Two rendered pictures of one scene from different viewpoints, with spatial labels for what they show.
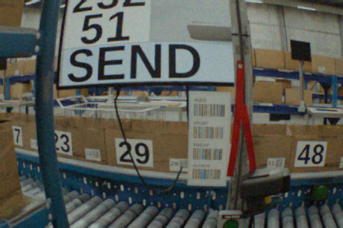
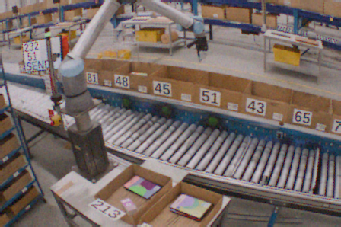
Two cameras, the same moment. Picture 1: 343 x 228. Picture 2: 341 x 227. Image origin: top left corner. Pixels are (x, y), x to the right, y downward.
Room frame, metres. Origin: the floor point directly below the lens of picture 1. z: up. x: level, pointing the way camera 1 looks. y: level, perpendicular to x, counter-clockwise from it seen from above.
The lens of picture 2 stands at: (-1.05, -1.59, 1.94)
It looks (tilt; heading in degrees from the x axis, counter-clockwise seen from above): 29 degrees down; 15
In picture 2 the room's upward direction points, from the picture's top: 3 degrees counter-clockwise
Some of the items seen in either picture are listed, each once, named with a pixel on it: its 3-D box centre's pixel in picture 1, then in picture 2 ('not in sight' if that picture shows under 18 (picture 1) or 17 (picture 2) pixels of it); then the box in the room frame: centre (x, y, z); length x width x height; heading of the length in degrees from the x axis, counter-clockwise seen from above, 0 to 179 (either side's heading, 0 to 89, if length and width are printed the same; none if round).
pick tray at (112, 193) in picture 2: not in sight; (133, 193); (0.04, -1.06, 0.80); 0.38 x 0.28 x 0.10; 161
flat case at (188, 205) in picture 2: not in sight; (191, 206); (0.02, -1.39, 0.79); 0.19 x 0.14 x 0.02; 70
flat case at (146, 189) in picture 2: not in sight; (142, 187); (0.14, -1.09, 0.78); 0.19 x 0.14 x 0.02; 67
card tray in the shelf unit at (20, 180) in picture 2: not in sight; (11, 180); (0.17, 0.38, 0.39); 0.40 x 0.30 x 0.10; 165
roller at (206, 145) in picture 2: not in sight; (204, 149); (0.65, -1.36, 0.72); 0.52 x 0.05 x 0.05; 165
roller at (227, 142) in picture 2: not in sight; (221, 153); (0.62, -1.49, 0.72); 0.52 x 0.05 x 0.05; 165
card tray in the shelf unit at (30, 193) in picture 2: not in sight; (17, 194); (0.17, 0.38, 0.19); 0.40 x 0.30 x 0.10; 166
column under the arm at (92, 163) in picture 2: not in sight; (88, 147); (0.27, -0.69, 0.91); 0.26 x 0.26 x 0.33; 69
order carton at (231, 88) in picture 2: not in sight; (224, 91); (1.10, -1.46, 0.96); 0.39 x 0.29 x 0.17; 75
